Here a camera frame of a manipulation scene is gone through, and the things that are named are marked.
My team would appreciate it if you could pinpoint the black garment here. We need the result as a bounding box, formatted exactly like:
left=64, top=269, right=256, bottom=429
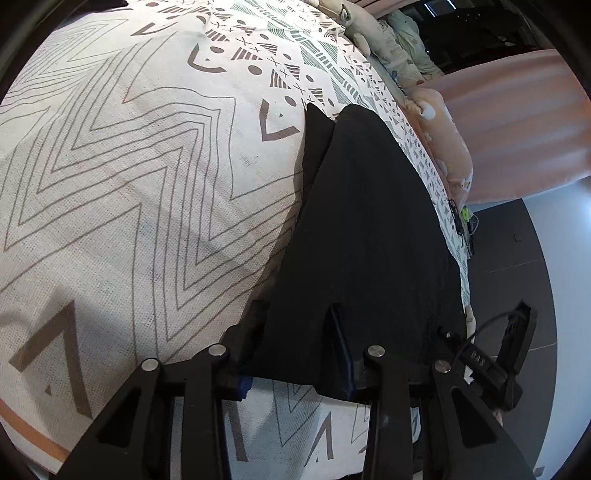
left=239, top=105, right=466, bottom=401

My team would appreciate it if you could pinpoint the white bedside box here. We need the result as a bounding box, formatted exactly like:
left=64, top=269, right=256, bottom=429
left=460, top=206, right=479, bottom=259

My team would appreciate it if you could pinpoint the pink curtain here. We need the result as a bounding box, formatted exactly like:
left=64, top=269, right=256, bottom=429
left=355, top=0, right=591, bottom=206

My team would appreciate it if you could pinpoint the patterned white bed quilt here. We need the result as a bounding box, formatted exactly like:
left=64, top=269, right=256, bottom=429
left=1, top=1, right=468, bottom=473

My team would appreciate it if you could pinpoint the crumpled light green blanket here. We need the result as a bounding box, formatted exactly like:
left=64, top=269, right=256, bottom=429
left=374, top=10, right=444, bottom=89

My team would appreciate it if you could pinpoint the grey plush toy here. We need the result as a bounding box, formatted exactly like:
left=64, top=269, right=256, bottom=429
left=317, top=0, right=372, bottom=57

